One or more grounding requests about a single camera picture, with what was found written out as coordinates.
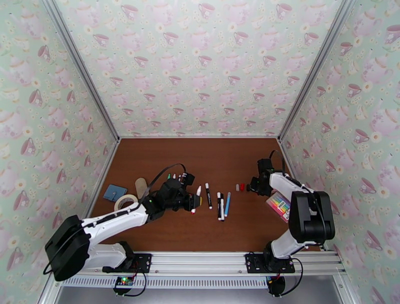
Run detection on clear highlighter pack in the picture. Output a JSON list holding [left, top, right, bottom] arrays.
[[264, 192, 293, 223]]

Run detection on beige oval pad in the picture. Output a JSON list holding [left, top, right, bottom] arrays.
[[134, 177, 148, 199]]

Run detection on cream masking tape roll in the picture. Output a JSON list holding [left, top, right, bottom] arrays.
[[113, 193, 138, 213]]

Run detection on blue wallet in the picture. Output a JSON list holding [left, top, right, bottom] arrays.
[[103, 184, 128, 202]]

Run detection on small controller circuit board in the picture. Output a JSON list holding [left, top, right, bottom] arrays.
[[113, 275, 136, 296], [267, 274, 286, 297]]

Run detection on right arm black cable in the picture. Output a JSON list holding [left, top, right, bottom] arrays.
[[269, 150, 327, 252]]

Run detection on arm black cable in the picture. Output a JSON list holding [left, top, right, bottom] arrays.
[[43, 163, 188, 276], [269, 150, 327, 252]]

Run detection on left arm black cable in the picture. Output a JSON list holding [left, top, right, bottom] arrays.
[[43, 163, 188, 276]]

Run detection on aluminium side rail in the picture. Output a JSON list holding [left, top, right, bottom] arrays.
[[277, 138, 359, 304], [37, 138, 122, 304]]

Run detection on wide aluminium base rail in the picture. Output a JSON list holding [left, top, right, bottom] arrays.
[[51, 249, 348, 276]]

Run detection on thin aluminium rail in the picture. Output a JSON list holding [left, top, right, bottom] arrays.
[[119, 134, 281, 140]]

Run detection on perforated white cable tray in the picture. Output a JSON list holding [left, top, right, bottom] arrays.
[[60, 274, 273, 290]]

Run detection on black power cable loop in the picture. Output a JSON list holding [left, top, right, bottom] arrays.
[[279, 257, 305, 297], [123, 271, 148, 298]]

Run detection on aluminium frame post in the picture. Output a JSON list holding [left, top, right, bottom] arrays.
[[277, 0, 359, 142], [41, 0, 122, 142]]

